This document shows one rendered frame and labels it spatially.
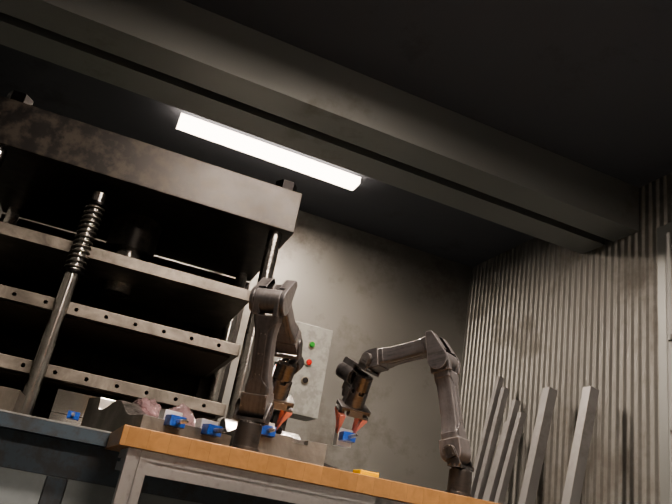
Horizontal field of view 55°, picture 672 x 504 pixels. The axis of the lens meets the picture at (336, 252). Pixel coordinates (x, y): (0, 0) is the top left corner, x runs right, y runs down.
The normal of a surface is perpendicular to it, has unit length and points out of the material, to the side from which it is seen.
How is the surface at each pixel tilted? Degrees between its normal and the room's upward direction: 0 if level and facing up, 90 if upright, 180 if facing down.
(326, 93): 90
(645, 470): 90
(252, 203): 90
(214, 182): 90
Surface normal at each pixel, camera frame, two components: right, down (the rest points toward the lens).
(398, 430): 0.37, -0.29
